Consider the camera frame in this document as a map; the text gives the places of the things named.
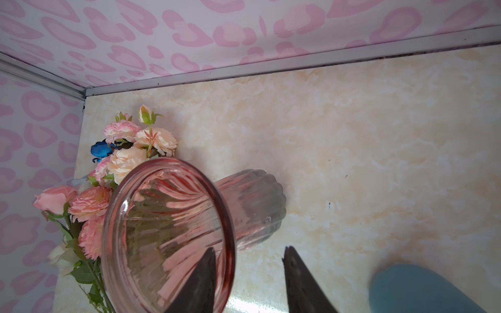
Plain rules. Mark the pink rose stem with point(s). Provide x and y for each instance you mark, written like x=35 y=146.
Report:
x=54 y=204

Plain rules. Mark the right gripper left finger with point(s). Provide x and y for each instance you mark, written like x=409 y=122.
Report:
x=198 y=293

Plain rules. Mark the teal ceramic vase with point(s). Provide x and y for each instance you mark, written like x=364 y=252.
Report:
x=410 y=288

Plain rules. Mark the peach rose spray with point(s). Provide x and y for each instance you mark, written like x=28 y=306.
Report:
x=133 y=143

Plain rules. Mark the blue rose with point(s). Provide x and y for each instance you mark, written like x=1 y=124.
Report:
x=101 y=150

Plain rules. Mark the white rose stem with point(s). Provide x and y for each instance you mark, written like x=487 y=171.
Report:
x=63 y=258

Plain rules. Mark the red glass vase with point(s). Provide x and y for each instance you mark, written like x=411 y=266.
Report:
x=163 y=217

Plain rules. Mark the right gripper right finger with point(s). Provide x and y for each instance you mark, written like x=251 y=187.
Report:
x=303 y=292

